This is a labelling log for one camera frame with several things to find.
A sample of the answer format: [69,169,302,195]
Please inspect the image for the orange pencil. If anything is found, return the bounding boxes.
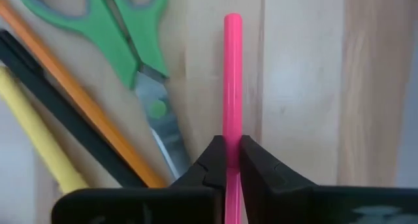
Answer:
[0,0,168,189]

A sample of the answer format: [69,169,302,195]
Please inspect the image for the yellow highlighter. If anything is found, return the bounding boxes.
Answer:
[0,66,89,195]

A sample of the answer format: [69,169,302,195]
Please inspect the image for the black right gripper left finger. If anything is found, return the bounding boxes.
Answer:
[51,135,227,224]

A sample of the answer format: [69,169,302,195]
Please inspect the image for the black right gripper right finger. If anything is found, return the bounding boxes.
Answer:
[240,135,418,224]

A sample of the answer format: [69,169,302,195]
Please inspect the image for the pink highlighter pen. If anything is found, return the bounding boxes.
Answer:
[223,12,244,224]

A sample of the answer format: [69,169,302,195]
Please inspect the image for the green scissors with metal blades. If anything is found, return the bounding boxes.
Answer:
[16,0,192,181]

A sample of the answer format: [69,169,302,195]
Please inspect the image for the black marker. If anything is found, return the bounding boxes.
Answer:
[0,28,147,189]

